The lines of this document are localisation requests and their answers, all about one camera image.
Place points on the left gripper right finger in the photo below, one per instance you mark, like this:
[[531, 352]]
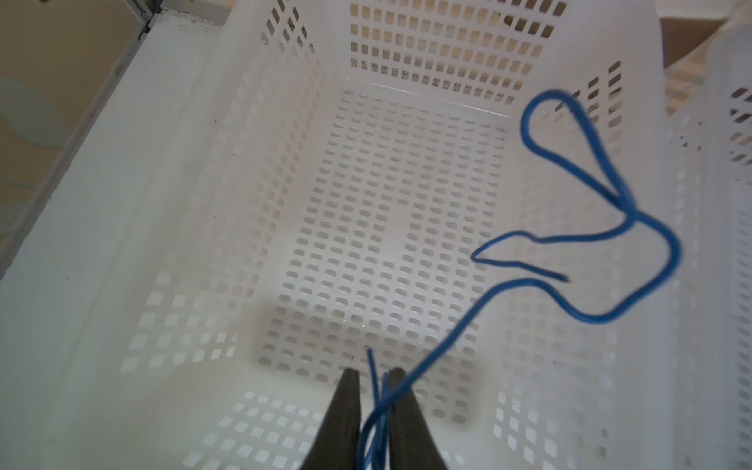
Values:
[[411, 445]]

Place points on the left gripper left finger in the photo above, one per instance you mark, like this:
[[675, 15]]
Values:
[[336, 441]]

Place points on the left white plastic basket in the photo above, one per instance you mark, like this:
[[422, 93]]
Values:
[[351, 177]]

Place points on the white plastic basket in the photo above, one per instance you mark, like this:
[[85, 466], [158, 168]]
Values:
[[351, 177], [710, 141]]

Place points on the middle white plastic basket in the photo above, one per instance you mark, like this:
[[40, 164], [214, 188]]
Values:
[[710, 141]]

